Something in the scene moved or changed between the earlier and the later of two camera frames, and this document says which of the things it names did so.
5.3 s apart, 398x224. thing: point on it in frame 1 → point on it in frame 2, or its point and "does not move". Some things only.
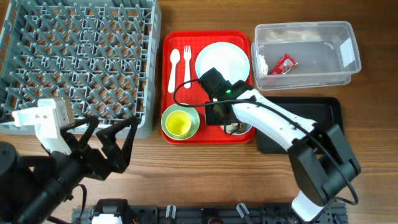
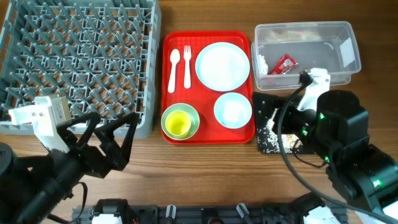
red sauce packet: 284,65 does not move
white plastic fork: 187,52 does not move
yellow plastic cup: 178,122 does not move
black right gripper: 211,119 → 287,114
